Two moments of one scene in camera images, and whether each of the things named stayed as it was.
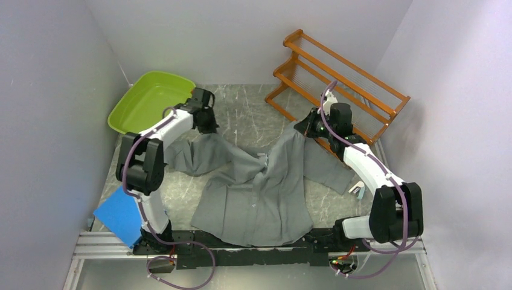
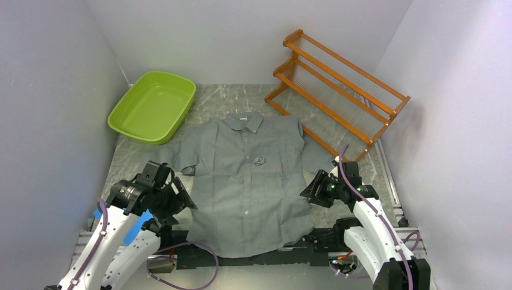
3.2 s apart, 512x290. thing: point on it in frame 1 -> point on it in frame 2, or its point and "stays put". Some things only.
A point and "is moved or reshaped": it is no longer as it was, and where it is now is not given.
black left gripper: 212,128 -> 180,200
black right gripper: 306,126 -> 319,198
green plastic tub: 143,102 stays put
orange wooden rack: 314,69 stays put
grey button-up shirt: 253,199 is moved or reshaped
